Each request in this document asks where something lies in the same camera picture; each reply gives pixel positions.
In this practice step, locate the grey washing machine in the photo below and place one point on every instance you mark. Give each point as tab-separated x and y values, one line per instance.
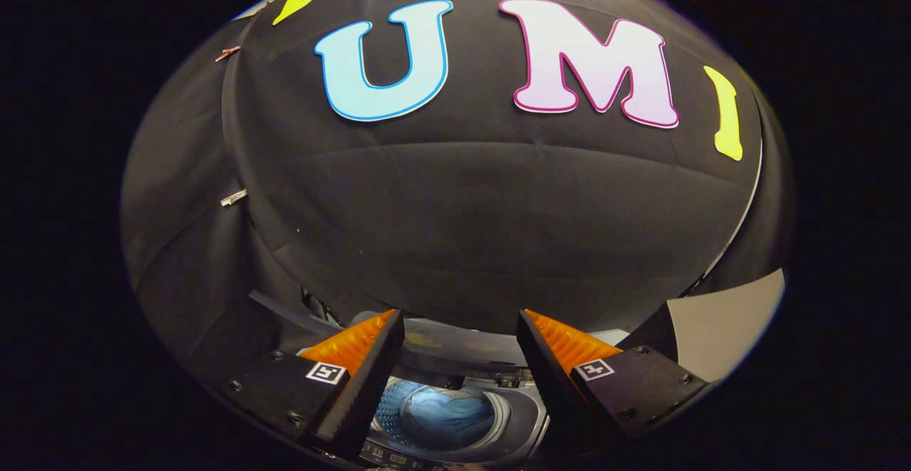
519	414

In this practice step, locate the black backdrop cloth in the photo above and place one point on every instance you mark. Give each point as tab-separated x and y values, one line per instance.
484	222

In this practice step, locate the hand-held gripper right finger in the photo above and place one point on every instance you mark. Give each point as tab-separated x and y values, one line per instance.
551	385

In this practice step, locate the small red clip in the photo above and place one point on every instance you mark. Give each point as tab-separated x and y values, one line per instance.
228	53

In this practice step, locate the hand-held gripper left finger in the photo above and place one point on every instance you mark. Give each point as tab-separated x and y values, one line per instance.
366	393

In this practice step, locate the light blue shirt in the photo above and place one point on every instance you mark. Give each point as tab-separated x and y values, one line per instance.
448	417

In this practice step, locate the small silver clip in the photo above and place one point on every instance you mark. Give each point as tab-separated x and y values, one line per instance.
233	197

